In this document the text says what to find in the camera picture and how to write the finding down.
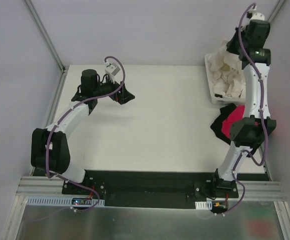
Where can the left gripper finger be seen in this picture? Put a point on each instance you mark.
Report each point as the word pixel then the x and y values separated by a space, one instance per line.
pixel 126 96
pixel 117 97

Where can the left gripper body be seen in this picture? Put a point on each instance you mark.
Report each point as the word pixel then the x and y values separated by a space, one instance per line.
pixel 117 93

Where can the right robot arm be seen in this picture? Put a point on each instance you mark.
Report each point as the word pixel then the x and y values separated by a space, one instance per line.
pixel 252 131

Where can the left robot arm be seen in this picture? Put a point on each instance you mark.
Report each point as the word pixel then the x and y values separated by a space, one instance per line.
pixel 49 146

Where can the white shirts in basket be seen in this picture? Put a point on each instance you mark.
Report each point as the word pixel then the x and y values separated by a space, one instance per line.
pixel 227 72

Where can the white plastic laundry basket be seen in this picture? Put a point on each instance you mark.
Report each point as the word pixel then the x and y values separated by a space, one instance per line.
pixel 217 100

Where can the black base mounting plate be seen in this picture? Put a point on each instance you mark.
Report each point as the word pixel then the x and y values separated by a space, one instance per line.
pixel 141 189

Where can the pink t shirt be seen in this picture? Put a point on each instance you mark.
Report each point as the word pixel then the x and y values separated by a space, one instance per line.
pixel 234 116

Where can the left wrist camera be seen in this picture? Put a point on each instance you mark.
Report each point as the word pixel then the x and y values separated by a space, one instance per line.
pixel 111 69

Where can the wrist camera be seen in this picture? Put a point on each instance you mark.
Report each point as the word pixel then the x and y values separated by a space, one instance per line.
pixel 111 69
pixel 254 15

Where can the left aluminium corner post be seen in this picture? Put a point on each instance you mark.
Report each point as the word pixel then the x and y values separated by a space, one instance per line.
pixel 44 34

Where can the aluminium corner post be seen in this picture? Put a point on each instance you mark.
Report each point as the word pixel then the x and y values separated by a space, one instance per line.
pixel 44 34
pixel 275 11

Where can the aluminium frame rail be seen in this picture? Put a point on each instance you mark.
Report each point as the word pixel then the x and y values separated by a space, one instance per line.
pixel 255 190

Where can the white slotted cable duct left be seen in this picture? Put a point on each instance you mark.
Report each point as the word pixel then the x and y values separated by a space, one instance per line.
pixel 52 201

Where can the white slotted cable duct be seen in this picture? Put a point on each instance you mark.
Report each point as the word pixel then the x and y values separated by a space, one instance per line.
pixel 204 205
pixel 52 201

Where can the white slotted cable duct right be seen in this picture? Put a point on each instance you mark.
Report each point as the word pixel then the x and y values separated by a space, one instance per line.
pixel 204 205

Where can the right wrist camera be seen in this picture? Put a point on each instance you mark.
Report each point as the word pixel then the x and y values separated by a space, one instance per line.
pixel 254 15

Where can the right aluminium corner post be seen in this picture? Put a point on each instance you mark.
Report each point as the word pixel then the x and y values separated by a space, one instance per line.
pixel 275 11

